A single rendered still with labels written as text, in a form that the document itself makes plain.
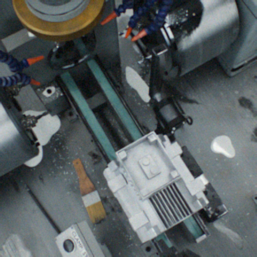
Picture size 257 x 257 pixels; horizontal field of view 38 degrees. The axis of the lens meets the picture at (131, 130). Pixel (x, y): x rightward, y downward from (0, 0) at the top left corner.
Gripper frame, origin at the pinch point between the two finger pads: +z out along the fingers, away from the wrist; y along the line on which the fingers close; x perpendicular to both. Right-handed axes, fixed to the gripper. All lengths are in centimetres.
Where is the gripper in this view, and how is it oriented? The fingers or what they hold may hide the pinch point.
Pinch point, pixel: (167, 252)
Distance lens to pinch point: 85.2
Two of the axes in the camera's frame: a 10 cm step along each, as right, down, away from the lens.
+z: -2.4, -1.6, 9.6
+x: 4.5, 8.6, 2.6
